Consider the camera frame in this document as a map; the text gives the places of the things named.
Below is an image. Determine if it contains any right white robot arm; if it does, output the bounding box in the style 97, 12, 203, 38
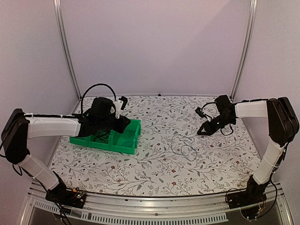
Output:
195, 95, 300, 187

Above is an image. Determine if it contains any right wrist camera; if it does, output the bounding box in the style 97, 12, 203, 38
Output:
195, 107, 212, 121

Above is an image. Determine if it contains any floral patterned table mat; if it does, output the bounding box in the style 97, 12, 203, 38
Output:
49, 96, 260, 196

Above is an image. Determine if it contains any green plastic divided bin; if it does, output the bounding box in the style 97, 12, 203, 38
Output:
69, 120, 141, 155

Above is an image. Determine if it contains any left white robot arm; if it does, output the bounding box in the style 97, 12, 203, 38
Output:
0, 97, 130, 203

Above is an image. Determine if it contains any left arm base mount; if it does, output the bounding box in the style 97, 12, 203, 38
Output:
45, 187, 86, 209

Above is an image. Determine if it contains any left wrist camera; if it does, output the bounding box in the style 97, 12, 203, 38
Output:
114, 96, 128, 119

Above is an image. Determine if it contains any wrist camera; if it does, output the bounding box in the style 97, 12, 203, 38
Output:
114, 96, 128, 119
195, 107, 212, 121

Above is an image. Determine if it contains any left arm black hose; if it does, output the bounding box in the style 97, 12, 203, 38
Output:
80, 83, 117, 115

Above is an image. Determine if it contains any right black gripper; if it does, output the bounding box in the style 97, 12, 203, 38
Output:
197, 114, 235, 136

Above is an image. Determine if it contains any aluminium front rail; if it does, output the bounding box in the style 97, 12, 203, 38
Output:
19, 182, 295, 225

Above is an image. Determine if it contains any left aluminium corner post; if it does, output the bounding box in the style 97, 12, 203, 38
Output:
53, 0, 82, 100

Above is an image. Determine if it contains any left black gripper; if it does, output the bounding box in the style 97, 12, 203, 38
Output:
97, 115, 130, 134

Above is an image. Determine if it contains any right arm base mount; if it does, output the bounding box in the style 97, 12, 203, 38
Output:
225, 184, 268, 220

